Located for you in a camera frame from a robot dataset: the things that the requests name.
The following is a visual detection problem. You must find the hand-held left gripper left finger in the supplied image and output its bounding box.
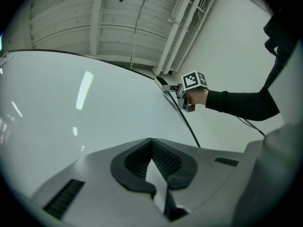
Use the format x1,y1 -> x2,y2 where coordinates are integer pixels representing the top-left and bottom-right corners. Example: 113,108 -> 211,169
30,138 -> 171,227

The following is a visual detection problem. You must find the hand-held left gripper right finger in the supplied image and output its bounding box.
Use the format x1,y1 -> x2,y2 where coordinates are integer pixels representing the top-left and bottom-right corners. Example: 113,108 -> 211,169
151,138 -> 246,223

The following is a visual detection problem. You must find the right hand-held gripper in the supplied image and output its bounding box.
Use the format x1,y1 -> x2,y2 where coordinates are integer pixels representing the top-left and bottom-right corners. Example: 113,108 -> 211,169
161,70 -> 209,114

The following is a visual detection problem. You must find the white whiteboard with black frame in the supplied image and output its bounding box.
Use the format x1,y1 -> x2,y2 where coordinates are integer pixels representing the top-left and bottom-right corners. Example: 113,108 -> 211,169
0,49 -> 201,198

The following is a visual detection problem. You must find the person's right forearm black sleeve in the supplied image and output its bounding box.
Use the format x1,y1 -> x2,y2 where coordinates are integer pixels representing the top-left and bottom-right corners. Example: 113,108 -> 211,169
205,86 -> 281,122

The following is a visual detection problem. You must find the person's right hand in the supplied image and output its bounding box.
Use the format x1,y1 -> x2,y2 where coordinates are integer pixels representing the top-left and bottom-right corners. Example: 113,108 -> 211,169
185,88 -> 209,106

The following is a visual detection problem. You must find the white ceiling pipe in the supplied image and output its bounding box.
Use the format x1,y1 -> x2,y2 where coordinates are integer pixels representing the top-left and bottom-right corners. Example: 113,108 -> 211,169
162,0 -> 202,75
151,0 -> 197,76

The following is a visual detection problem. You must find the black cable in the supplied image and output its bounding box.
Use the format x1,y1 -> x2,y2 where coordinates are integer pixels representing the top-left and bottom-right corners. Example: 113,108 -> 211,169
236,116 -> 267,138

